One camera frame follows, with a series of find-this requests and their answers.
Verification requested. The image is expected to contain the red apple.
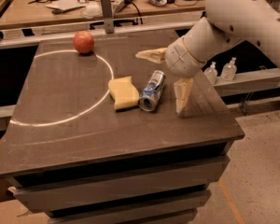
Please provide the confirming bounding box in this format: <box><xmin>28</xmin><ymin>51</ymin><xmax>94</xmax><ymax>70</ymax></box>
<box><xmin>73</xmin><ymin>31</ymin><xmax>94</xmax><ymax>54</ymax></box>

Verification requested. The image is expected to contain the white paper stack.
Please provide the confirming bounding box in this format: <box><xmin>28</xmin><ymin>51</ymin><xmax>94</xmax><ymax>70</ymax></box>
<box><xmin>46</xmin><ymin>0</ymin><xmax>86</xmax><ymax>10</ymax></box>

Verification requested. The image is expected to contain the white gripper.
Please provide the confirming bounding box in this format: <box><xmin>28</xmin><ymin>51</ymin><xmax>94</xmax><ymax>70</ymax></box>
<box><xmin>135</xmin><ymin>37</ymin><xmax>205</xmax><ymax>113</ymax></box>

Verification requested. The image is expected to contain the metal bracket post left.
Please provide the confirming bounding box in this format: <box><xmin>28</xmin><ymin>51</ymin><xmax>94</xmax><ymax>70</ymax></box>
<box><xmin>101</xmin><ymin>0</ymin><xmax>114</xmax><ymax>34</ymax></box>

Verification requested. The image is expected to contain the yellow sponge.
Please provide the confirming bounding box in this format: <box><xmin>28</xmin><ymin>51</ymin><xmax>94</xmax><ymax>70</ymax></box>
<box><xmin>108</xmin><ymin>77</ymin><xmax>139</xmax><ymax>111</ymax></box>

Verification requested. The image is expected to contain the black power cable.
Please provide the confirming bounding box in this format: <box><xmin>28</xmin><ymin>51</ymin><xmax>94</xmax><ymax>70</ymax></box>
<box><xmin>126</xmin><ymin>0</ymin><xmax>144</xmax><ymax>26</ymax></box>

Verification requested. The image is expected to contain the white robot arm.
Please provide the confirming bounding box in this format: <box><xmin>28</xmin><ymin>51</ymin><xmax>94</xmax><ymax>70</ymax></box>
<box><xmin>136</xmin><ymin>0</ymin><xmax>280</xmax><ymax>112</ymax></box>

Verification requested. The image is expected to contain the aluminium frame rail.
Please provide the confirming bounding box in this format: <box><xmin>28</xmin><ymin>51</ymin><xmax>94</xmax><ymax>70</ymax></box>
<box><xmin>0</xmin><ymin>3</ymin><xmax>280</xmax><ymax>50</ymax></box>

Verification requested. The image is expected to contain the grey drawer cabinet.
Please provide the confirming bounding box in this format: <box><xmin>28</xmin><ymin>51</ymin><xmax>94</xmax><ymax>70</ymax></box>
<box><xmin>14</xmin><ymin>142</ymin><xmax>231</xmax><ymax>224</ymax></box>

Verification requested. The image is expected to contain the silver redbull can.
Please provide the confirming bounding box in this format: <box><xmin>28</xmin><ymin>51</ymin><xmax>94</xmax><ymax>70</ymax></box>
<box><xmin>138</xmin><ymin>70</ymin><xmax>166</xmax><ymax>112</ymax></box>

